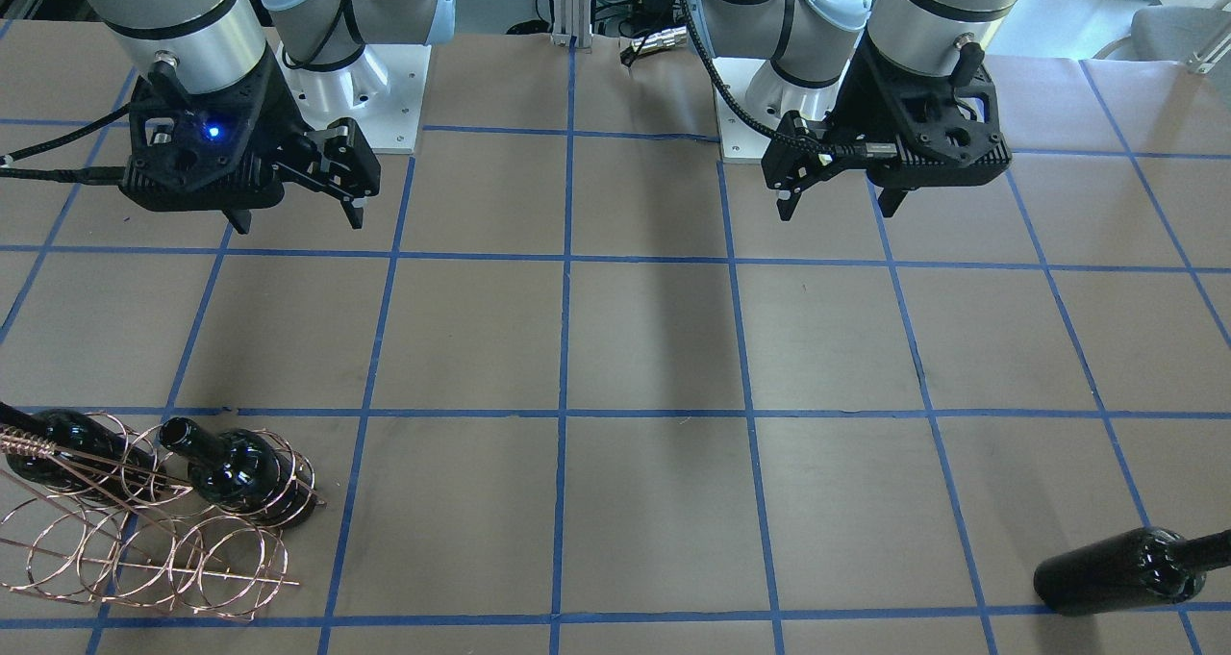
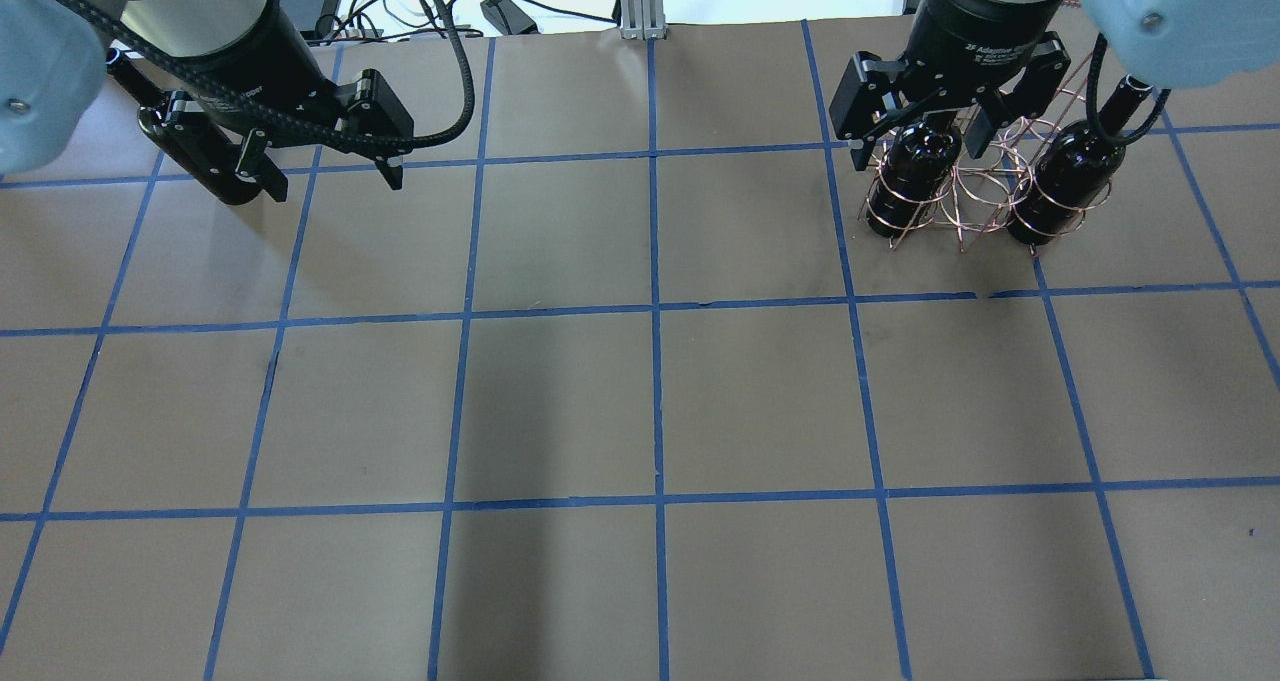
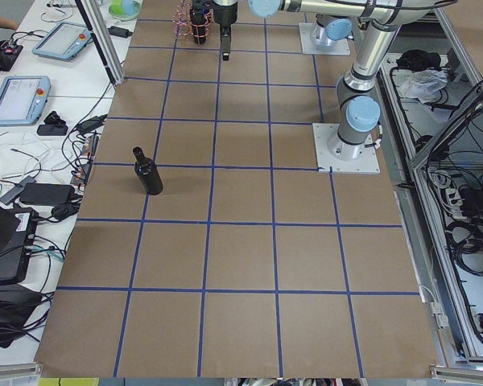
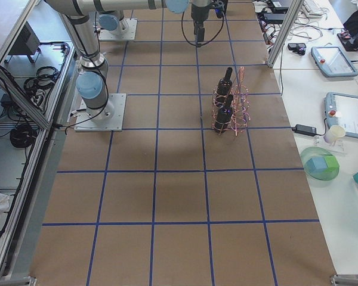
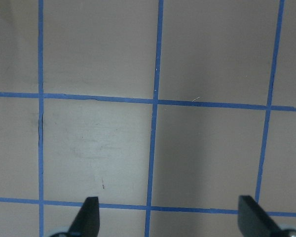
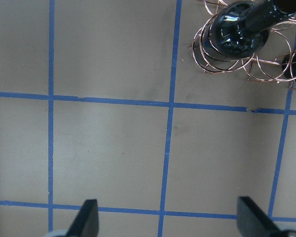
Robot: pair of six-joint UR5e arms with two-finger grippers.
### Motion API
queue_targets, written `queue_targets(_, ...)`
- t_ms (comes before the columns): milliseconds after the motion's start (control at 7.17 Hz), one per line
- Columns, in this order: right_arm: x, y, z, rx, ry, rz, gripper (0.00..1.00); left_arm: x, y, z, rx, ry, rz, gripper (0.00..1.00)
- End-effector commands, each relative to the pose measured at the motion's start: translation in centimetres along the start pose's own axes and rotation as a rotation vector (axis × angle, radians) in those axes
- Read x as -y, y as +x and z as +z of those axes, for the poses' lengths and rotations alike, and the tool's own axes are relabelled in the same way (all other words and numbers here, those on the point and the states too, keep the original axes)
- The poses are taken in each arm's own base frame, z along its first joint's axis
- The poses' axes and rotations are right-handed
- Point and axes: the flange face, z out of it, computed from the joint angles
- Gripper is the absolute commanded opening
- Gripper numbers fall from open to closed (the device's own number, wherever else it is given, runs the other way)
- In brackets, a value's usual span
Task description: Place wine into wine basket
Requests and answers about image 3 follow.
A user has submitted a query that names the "dark wine bottle in basket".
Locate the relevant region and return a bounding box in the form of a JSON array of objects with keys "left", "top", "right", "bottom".
[{"left": 189, "top": 0, "right": 212, "bottom": 45}]

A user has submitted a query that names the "blue teach pendant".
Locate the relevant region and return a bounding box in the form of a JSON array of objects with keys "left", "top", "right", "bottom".
[
  {"left": 32, "top": 22, "right": 91, "bottom": 61},
  {"left": 0, "top": 76, "right": 52, "bottom": 127}
]

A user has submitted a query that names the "blue teach pendant near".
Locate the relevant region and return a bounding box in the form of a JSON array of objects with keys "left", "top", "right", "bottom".
[{"left": 0, "top": 76, "right": 52, "bottom": 127}]

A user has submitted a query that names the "black power adapter brick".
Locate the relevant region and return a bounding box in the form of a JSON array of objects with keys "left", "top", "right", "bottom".
[{"left": 19, "top": 183, "right": 75, "bottom": 206}]

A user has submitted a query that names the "aluminium cable rack frame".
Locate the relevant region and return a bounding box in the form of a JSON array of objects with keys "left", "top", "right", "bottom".
[{"left": 380, "top": 7, "right": 483, "bottom": 359}]

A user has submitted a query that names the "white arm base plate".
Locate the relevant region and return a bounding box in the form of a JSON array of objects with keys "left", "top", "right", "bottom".
[
  {"left": 312, "top": 123, "right": 381, "bottom": 175},
  {"left": 299, "top": 19, "right": 352, "bottom": 56}
]

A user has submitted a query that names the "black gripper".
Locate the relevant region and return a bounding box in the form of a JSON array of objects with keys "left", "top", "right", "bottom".
[{"left": 212, "top": 0, "right": 237, "bottom": 61}]

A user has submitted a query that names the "dark glass wine bottle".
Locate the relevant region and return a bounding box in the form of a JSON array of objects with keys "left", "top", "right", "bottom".
[{"left": 133, "top": 146, "right": 163, "bottom": 195}]

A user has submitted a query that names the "aluminium frame post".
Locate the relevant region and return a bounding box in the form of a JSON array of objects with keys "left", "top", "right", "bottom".
[{"left": 76, "top": 0, "right": 125, "bottom": 87}]

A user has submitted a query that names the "small black device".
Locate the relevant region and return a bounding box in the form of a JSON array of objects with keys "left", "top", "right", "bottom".
[{"left": 36, "top": 110, "right": 68, "bottom": 137}]

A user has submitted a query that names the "green bowl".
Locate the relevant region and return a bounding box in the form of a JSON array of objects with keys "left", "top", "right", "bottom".
[{"left": 108, "top": 0, "right": 141, "bottom": 21}]

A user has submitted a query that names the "copper wire wine basket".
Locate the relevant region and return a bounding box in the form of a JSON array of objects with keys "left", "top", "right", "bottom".
[{"left": 172, "top": 1, "right": 213, "bottom": 45}]

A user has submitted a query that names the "black laptop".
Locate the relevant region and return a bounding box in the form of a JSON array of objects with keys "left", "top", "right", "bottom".
[{"left": 0, "top": 207, "right": 38, "bottom": 285}]

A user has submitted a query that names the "blue teach pendant far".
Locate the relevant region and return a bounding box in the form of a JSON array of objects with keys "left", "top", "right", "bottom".
[{"left": 32, "top": 22, "right": 91, "bottom": 61}]

